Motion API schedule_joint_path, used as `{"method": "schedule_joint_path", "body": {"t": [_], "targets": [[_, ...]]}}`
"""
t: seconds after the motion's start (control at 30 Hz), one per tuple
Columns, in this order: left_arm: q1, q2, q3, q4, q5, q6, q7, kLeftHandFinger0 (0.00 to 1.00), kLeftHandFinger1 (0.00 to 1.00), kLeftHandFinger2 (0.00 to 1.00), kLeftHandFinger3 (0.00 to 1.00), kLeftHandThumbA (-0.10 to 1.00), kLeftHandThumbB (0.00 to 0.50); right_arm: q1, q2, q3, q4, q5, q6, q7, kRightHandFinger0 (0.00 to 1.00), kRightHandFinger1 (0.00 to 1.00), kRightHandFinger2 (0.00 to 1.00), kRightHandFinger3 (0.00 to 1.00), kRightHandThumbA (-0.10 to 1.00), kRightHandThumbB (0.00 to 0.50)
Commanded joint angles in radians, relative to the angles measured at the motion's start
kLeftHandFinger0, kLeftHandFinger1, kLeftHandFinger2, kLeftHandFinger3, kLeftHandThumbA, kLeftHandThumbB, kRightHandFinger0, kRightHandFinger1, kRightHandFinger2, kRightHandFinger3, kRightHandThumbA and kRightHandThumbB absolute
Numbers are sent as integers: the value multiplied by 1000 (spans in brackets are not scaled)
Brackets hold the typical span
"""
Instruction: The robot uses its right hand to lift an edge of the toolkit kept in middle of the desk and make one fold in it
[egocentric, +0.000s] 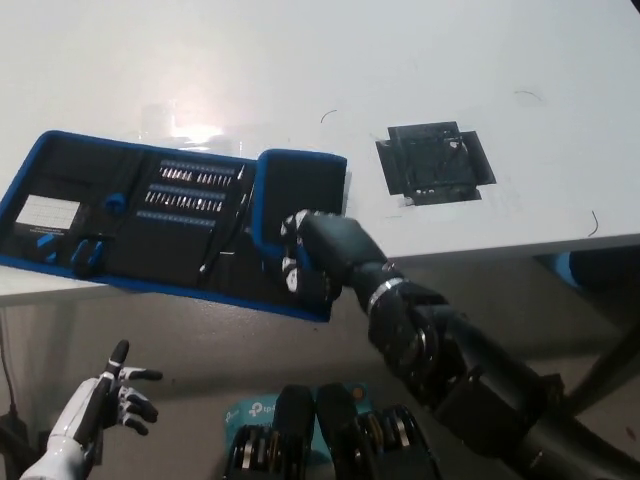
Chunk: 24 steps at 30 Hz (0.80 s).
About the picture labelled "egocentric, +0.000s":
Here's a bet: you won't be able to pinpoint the black power adapter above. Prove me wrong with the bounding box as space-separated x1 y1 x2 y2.
0 412 32 474

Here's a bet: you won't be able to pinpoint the black blue-trimmed toolkit roll case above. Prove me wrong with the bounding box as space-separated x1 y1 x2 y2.
0 129 349 323

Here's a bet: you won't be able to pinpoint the black tweezers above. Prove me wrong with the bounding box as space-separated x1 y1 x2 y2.
219 183 257 256

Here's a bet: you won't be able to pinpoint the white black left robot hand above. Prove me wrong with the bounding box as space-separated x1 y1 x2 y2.
46 339 165 450

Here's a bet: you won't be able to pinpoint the blue black clip tool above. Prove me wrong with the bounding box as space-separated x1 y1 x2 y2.
71 238 107 277

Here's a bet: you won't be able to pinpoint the teal tp-link box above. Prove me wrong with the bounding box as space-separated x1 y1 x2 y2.
222 381 374 464

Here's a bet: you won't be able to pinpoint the black silver screwdriver handle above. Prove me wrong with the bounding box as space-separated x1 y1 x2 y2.
199 164 247 274

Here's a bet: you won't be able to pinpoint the black hanging cable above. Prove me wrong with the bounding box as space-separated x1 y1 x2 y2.
0 319 19 417

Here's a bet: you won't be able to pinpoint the blue and black chair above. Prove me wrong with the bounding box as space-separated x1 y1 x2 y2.
548 252 640 302

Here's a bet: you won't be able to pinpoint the black tape patch on table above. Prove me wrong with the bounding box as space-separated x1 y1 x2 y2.
374 119 498 207

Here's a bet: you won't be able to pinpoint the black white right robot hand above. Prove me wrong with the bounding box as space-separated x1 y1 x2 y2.
278 208 391 304

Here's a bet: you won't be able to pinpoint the black diagonal table leg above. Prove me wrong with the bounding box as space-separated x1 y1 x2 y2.
564 333 640 417

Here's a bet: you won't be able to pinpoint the white grid card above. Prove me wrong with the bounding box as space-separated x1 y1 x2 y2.
14 194 82 227

